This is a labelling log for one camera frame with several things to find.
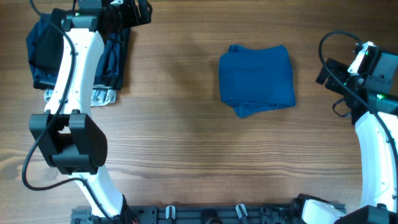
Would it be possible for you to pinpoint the blue polo shirt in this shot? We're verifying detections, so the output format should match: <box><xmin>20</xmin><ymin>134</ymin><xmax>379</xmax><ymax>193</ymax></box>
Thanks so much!
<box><xmin>218</xmin><ymin>45</ymin><xmax>296</xmax><ymax>118</ymax></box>

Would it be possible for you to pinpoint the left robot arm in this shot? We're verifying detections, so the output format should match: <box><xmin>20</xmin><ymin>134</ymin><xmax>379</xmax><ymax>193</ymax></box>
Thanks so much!
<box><xmin>29</xmin><ymin>1</ymin><xmax>152</xmax><ymax>223</ymax></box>

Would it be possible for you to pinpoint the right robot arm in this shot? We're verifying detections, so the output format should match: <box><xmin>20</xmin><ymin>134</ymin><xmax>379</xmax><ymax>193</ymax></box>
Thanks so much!
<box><xmin>289</xmin><ymin>42</ymin><xmax>397</xmax><ymax>223</ymax></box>

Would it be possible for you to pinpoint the folded light grey garment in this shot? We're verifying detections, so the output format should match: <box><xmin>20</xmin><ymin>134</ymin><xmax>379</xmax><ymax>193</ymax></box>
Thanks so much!
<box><xmin>44</xmin><ymin>89</ymin><xmax>117</xmax><ymax>107</ymax></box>

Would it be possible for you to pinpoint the folded dark blue garment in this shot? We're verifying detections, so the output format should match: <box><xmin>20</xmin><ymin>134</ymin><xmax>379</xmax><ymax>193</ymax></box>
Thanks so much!
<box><xmin>25</xmin><ymin>12</ymin><xmax>123</xmax><ymax>86</ymax></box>

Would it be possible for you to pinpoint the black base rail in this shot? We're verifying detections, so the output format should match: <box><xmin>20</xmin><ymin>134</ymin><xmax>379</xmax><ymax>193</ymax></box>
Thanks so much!
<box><xmin>70</xmin><ymin>203</ymin><xmax>348</xmax><ymax>224</ymax></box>

